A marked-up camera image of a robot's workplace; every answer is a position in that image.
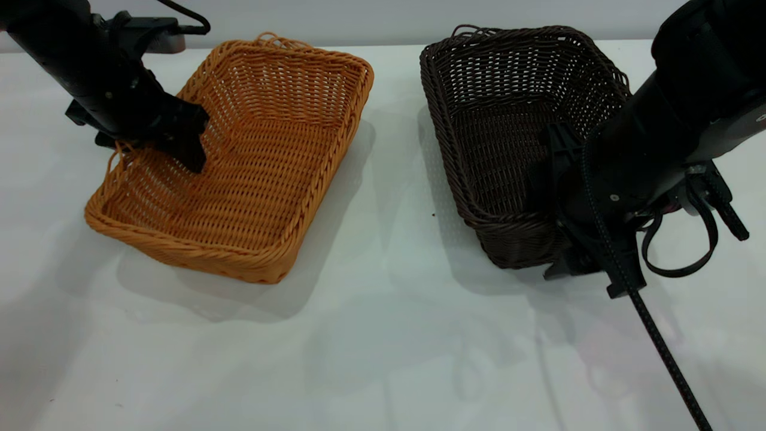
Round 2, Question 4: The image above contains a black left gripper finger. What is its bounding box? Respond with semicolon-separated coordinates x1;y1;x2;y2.
171;133;209;175

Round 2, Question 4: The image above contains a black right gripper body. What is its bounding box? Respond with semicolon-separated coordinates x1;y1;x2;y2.
554;89;690;300

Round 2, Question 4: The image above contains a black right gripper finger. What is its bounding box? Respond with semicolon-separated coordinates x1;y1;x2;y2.
540;122;585;202
543;236;603;281

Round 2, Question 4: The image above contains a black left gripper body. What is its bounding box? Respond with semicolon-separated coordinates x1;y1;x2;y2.
65;67;211;150

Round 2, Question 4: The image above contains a dark brown wicker basket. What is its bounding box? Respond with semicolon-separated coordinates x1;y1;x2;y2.
419;24;635;270

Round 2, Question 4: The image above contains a light brown wicker basket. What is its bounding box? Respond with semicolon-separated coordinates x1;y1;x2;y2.
84;33;375;285

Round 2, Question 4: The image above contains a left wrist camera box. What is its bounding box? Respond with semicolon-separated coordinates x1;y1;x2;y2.
99;11;187;56

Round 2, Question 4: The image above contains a black strap loop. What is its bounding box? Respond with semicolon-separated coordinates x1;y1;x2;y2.
642;165;750;278

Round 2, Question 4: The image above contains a thin black camera cable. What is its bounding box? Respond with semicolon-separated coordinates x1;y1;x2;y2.
157;0;212;35

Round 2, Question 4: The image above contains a black braided cable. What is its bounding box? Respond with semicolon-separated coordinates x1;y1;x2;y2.
582;139;714;431

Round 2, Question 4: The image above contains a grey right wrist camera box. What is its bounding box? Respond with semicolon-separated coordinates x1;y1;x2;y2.
682;99;766;165

